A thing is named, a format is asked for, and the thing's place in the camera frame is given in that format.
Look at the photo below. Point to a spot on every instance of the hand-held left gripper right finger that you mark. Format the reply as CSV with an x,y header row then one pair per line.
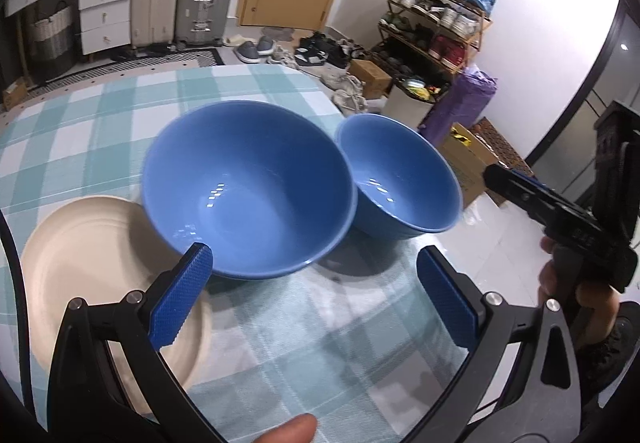
x,y
447,298

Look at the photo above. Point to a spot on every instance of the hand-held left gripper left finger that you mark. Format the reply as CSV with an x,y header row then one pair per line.
x,y
180,298

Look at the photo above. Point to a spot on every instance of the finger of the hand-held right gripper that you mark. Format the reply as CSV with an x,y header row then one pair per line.
x,y
520,193

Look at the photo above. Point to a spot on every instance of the cream round plate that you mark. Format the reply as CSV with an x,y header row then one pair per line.
x,y
85,283

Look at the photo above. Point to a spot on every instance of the blue ceramic bowl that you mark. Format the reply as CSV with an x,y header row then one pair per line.
x,y
350,228
400,173
245,188

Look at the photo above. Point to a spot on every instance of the person's right hand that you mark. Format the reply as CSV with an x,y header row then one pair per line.
x,y
595,308

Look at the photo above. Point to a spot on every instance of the person's left hand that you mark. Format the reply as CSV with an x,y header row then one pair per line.
x,y
287,430

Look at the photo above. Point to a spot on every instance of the brown patterned doormat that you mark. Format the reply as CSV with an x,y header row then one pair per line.
x,y
505,148

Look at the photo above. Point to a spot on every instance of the cardboard box with yellow tape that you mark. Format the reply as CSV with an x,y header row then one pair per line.
x,y
470,163

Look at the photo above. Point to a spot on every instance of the purple rolled yoga mat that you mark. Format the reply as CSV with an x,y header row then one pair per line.
x,y
460,103

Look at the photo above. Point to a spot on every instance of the teal plaid tablecloth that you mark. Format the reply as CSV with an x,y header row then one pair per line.
x,y
300,343

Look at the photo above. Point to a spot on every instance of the dark glass sliding door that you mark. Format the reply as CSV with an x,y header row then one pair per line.
x,y
590,73

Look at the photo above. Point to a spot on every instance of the wooden shoe rack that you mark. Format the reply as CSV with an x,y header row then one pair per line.
x,y
435,28

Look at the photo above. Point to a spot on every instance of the brown cardboard box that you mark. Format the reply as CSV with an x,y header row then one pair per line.
x,y
370,75

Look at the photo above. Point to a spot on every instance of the beige worn sneakers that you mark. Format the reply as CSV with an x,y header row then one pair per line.
x,y
347,93

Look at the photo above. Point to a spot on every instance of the dotted grey rug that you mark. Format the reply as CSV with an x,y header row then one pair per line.
x,y
100,68

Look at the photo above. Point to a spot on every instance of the black sandals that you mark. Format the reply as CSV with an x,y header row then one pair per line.
x,y
320,50

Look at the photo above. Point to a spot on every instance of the grey slipper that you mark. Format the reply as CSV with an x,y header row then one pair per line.
x,y
265,45
246,53

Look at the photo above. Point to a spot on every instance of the small cardboard box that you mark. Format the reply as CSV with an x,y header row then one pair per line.
x,y
15,95

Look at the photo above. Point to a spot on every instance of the grey white sneakers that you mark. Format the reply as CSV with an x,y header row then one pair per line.
x,y
282,57

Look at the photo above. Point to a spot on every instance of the cream foam slipper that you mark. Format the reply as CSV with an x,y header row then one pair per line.
x,y
235,40

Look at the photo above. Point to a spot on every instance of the woven laundry basket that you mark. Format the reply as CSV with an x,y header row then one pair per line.
x,y
50,35

